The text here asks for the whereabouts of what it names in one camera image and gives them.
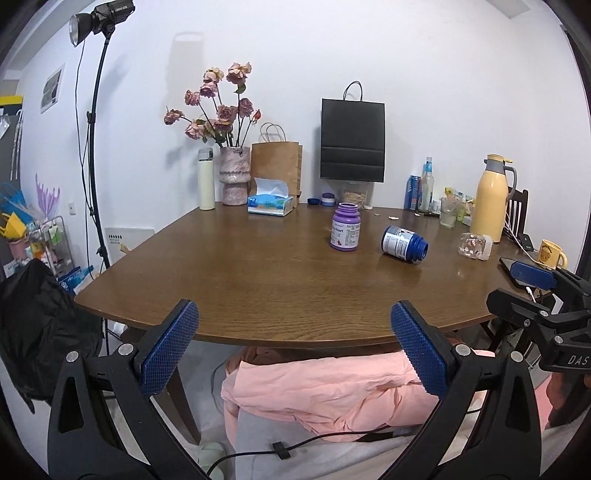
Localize black paper bag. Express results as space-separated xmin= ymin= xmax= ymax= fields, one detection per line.
xmin=320 ymin=82 xmax=386 ymax=184

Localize black phone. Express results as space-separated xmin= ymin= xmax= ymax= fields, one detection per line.
xmin=499 ymin=257 xmax=536 ymax=291

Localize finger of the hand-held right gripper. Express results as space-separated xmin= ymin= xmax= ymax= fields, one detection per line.
xmin=510 ymin=261 xmax=591 ymax=306
xmin=486 ymin=288 xmax=562 ymax=336

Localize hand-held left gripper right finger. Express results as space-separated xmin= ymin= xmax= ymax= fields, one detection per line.
xmin=383 ymin=300 xmax=544 ymax=480

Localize clear plastic bottle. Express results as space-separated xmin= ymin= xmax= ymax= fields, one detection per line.
xmin=419 ymin=157 xmax=436 ymax=212

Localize white slipper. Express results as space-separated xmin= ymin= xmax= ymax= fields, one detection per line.
xmin=196 ymin=441 xmax=230 ymax=480

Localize wooden chair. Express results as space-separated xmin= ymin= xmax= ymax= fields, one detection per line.
xmin=505 ymin=187 xmax=530 ymax=241

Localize blue tissue box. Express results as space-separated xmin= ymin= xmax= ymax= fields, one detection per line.
xmin=247 ymin=178 xmax=294 ymax=217

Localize pink cloth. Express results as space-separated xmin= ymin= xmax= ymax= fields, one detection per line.
xmin=221 ymin=345 xmax=496 ymax=437

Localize black light stand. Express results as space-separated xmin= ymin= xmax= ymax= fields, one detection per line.
xmin=84 ymin=23 xmax=116 ymax=271

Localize person's right forearm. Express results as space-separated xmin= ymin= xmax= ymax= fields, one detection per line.
xmin=546 ymin=372 xmax=591 ymax=428

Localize purple hangers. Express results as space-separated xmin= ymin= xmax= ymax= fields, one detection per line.
xmin=35 ymin=174 xmax=62 ymax=219

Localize blue soda can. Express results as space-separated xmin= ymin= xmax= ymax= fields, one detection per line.
xmin=405 ymin=175 xmax=422 ymax=211

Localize blue pill bottle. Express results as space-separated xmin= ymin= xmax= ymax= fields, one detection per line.
xmin=380 ymin=226 xmax=429 ymax=264

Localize wire storage rack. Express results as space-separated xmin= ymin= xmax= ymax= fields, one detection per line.
xmin=27 ymin=215 xmax=77 ymax=278

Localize yellow snack packet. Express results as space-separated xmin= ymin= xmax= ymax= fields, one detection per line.
xmin=444 ymin=186 xmax=475 ymax=205

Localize white thermos bottle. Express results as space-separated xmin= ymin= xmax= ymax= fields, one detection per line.
xmin=198 ymin=148 xmax=216 ymax=211

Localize yellow thermos jug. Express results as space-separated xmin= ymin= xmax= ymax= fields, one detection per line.
xmin=469 ymin=154 xmax=518 ymax=243

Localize wall picture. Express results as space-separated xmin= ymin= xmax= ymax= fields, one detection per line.
xmin=40 ymin=63 xmax=66 ymax=114

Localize glass tumbler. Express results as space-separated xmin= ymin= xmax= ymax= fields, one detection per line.
xmin=439 ymin=198 xmax=459 ymax=229

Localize brown paper bag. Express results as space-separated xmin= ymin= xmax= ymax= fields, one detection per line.
xmin=250 ymin=123 xmax=304 ymax=204

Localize white flat box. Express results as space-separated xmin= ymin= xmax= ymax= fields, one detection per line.
xmin=104 ymin=226 xmax=155 ymax=269

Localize yellow mug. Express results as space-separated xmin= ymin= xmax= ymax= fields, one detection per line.
xmin=538 ymin=239 xmax=568 ymax=270

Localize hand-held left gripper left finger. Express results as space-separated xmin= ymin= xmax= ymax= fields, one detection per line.
xmin=47 ymin=299 xmax=204 ymax=480

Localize clear snack jar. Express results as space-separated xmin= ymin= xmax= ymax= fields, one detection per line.
xmin=342 ymin=181 xmax=370 ymax=206

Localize purple pill bottle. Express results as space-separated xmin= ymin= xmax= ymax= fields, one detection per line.
xmin=329 ymin=202 xmax=362 ymax=252

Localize dried rose bouquet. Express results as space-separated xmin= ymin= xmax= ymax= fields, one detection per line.
xmin=164 ymin=61 xmax=263 ymax=149

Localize black studio light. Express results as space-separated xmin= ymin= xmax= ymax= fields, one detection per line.
xmin=69 ymin=0 xmax=136 ymax=47

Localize pink marble vase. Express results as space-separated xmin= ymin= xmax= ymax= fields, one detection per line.
xmin=219 ymin=146 xmax=252 ymax=206

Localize black jacket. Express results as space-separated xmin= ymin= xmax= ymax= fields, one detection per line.
xmin=0 ymin=258 xmax=104 ymax=412

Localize black cable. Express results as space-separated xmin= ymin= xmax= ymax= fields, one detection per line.
xmin=205 ymin=430 xmax=394 ymax=477

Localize clear plastic jar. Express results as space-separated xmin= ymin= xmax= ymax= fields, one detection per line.
xmin=458 ymin=232 xmax=493 ymax=262

